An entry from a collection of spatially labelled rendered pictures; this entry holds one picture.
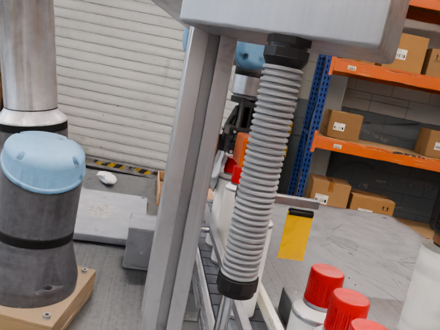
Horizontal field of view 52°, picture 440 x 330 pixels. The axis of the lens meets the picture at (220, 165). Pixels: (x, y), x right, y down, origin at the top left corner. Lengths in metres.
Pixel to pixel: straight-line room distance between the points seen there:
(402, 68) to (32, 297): 3.99
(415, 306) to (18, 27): 0.74
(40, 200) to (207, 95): 0.32
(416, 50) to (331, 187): 1.42
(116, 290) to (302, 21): 0.65
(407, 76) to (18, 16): 3.83
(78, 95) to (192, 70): 4.73
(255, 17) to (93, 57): 4.75
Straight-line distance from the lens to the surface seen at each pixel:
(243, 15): 0.38
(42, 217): 0.69
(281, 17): 0.37
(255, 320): 0.77
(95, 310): 0.82
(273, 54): 0.34
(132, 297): 0.87
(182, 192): 0.47
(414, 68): 4.44
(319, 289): 0.46
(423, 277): 0.75
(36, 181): 0.67
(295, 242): 0.51
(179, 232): 0.48
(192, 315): 0.84
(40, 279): 0.73
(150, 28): 4.96
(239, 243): 0.36
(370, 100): 5.12
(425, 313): 0.76
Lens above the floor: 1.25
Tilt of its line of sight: 11 degrees down
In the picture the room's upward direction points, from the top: 11 degrees clockwise
